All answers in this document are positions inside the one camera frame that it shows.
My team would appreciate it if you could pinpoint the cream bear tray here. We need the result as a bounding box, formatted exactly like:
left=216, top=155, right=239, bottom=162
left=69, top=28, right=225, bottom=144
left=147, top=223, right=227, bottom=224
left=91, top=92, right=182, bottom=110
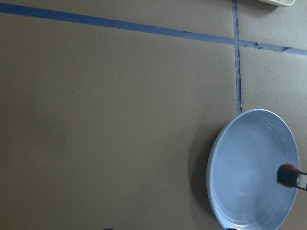
left=259, top=0, right=295, bottom=7

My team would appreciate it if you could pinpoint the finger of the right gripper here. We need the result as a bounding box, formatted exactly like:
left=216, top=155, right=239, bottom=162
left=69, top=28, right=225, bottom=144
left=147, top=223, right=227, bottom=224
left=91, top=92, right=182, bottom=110
left=277, top=168, right=307, bottom=191

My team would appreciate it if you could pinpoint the red strawberry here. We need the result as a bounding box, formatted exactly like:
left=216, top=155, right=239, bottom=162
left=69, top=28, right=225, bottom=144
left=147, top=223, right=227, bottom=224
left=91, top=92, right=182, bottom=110
left=278, top=164, right=297, bottom=188

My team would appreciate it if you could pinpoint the blue plate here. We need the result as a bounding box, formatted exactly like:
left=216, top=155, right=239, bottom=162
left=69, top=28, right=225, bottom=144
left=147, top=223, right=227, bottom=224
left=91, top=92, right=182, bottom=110
left=206, top=109, right=299, bottom=230

